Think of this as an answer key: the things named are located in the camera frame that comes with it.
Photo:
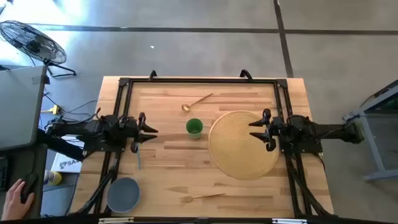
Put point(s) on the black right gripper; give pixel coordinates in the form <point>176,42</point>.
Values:
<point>275,129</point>

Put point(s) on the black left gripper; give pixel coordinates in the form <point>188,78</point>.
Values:
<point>130,129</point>

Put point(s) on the blue drinking straw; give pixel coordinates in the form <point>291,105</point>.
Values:
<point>139,160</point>

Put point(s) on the gold metal spoon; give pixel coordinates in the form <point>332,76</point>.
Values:
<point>186,107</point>

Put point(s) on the green plastic cup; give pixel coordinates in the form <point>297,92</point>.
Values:
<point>194,127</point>

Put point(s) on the blue-grey bowl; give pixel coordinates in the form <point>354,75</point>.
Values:
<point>122,195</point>

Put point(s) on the gold metal fork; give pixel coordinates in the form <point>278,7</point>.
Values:
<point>186,199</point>

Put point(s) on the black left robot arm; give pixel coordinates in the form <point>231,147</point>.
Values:
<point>93,127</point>

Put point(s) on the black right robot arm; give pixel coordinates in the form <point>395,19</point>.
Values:
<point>329,129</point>

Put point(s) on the round woven straw placemat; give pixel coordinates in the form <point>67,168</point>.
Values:
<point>236,149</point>

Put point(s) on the black clamp hook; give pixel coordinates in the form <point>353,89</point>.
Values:
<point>246,74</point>
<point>152,74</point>

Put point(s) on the white printed cardboard box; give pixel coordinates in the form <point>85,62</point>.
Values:
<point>66,164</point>

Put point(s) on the yellow power plug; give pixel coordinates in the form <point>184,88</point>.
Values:
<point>55,109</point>

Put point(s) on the yellow and white bottle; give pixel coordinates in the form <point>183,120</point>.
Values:
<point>53,178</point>

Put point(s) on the black computer mouse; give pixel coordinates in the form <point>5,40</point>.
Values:
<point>29,183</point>

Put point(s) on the grey desk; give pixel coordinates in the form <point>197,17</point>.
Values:
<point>18,109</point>

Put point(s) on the black floor fan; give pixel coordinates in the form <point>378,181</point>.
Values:
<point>31,42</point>

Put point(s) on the black keyboard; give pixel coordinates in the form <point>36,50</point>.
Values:
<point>2,174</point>

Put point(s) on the person's hand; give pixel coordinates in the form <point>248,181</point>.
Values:
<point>12,205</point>

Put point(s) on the black metal table frame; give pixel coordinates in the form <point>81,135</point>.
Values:
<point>202,81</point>

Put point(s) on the white bracket strip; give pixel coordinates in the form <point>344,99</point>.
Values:
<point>289,221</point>
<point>115,220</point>

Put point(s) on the grey metal table frame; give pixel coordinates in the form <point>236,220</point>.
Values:
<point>371,140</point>

